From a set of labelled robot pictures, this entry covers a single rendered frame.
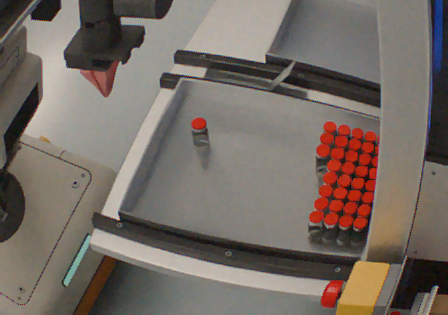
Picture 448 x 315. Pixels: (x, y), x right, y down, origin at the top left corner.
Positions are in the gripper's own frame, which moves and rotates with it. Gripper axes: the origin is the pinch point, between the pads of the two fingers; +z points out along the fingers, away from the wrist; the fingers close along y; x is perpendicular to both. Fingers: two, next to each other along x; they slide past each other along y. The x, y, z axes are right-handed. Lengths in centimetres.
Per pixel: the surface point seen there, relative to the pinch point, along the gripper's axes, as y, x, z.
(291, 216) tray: 22.5, 2.4, 20.1
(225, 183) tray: 12.2, 5.8, 20.0
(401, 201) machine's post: 41.3, -12.5, -4.3
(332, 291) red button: 34.9, -18.6, 7.3
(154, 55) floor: -54, 118, 107
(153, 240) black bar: 7.0, -7.7, 18.5
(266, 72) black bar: 11.8, 26.2, 18.4
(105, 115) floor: -59, 91, 107
